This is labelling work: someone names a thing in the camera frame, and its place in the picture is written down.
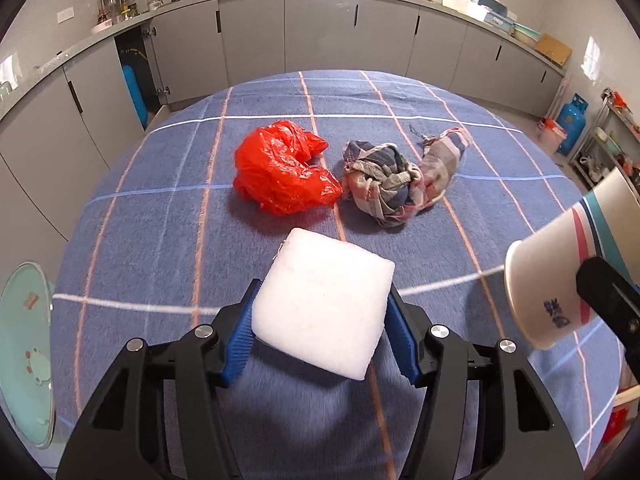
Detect blue plaid tablecloth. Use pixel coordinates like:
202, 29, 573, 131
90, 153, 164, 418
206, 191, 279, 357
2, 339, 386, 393
52, 70, 626, 480

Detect cardboard box on counter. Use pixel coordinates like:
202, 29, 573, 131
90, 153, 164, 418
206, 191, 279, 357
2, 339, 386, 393
534, 33, 573, 67

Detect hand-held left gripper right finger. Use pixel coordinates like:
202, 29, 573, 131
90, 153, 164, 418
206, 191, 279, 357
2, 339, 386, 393
385, 285, 586, 480

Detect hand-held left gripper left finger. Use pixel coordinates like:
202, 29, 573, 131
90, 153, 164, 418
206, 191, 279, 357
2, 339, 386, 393
56, 280, 261, 480

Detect red plastic bag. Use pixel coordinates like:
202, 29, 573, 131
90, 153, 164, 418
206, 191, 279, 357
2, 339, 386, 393
232, 120, 344, 217

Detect metal shelf rack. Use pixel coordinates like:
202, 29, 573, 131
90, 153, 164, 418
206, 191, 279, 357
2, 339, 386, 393
570, 87, 640, 197

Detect blue gas cylinder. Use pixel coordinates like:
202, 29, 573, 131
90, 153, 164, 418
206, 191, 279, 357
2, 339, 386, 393
556, 93, 589, 157

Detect crumpled plaid cloth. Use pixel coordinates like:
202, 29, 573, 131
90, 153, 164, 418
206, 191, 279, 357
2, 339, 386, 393
341, 126, 474, 228

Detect blue cylinder inside cabinet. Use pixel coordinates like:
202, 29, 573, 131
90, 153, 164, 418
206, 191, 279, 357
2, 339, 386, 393
122, 63, 149, 129

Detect white foam block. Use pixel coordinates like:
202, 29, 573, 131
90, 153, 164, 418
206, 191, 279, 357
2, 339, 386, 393
250, 227, 396, 381

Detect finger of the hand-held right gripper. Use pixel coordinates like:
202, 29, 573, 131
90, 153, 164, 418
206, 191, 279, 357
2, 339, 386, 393
576, 256, 640, 363

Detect stacked teal trays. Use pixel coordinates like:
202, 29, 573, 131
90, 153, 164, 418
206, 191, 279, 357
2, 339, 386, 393
512, 25, 544, 45

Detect striped paper cup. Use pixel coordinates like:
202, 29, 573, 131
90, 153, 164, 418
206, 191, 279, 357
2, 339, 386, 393
504, 167, 640, 351

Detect grey kitchen cabinets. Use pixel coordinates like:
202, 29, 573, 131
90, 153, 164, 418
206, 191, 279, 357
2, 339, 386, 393
0, 0, 567, 261

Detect blue storage box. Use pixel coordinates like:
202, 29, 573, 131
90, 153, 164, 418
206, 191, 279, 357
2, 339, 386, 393
470, 0, 517, 26

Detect red white plastic jug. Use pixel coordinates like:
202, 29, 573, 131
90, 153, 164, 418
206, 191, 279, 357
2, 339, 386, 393
537, 117, 569, 156

